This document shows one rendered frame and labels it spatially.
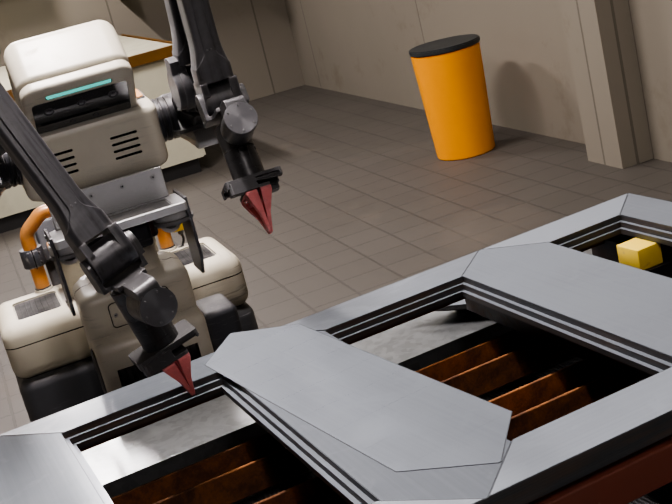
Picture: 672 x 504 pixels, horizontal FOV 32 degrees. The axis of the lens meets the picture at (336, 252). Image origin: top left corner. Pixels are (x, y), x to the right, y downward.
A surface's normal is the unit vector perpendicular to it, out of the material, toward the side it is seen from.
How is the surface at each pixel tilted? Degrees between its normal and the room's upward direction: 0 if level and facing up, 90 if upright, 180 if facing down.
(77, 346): 90
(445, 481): 0
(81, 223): 70
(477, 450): 0
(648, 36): 90
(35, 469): 0
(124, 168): 98
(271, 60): 90
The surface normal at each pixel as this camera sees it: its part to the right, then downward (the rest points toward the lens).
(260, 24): 0.33, 0.20
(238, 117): 0.19, -0.25
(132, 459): -0.23, -0.93
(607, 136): -0.91, 0.31
